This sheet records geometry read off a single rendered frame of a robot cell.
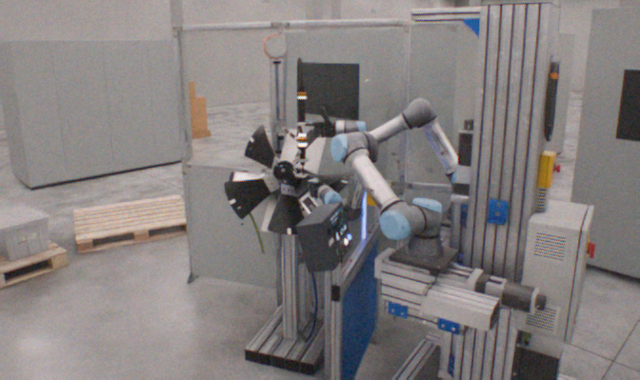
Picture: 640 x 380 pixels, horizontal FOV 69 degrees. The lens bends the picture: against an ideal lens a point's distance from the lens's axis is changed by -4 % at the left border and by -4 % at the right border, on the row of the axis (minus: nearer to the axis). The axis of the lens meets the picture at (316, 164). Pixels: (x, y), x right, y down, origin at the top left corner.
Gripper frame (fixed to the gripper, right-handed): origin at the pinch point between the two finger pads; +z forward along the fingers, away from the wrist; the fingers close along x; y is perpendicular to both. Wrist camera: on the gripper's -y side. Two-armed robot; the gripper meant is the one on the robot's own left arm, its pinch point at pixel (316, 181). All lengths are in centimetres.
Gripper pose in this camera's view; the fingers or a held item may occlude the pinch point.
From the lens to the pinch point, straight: 253.4
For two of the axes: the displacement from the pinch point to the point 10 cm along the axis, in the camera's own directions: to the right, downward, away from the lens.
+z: -3.0, -2.2, 9.3
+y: -9.5, 1.8, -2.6
